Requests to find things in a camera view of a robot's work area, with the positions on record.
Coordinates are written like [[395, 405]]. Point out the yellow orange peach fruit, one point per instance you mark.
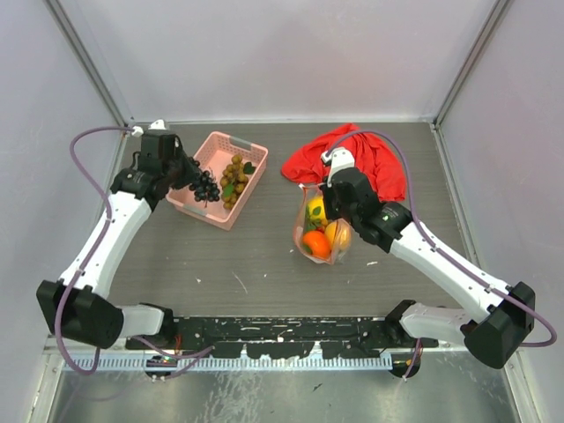
[[338, 233]]

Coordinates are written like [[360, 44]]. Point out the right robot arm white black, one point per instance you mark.
[[493, 319]]

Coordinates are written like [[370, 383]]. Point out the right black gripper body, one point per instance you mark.
[[335, 211]]

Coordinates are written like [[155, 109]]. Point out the dark grape bunch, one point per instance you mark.
[[205, 189]]

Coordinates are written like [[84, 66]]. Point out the brown longan bunch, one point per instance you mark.
[[233, 182]]

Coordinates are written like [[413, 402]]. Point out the red cloth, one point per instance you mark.
[[372, 157]]

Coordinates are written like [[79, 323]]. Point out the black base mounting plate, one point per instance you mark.
[[285, 338]]

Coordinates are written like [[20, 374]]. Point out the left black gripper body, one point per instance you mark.
[[181, 171]]

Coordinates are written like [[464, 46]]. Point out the clear zip top bag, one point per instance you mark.
[[302, 225]]

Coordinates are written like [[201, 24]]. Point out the loose green leaf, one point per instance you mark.
[[249, 168]]

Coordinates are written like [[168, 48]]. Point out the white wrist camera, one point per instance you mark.
[[338, 159], [138, 131]]

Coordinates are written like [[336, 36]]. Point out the white slotted cable duct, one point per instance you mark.
[[153, 362]]

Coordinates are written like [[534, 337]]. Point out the orange tangerine fruit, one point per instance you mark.
[[316, 244]]

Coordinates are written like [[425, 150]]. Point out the yellow lemon fruit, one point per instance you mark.
[[315, 211]]

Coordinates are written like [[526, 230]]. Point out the pink plastic basket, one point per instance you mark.
[[214, 154]]

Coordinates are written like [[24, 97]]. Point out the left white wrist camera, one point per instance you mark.
[[138, 131]]

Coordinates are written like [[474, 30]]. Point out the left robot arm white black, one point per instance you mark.
[[76, 306]]

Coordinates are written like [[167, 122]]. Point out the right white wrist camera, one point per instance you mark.
[[338, 159]]

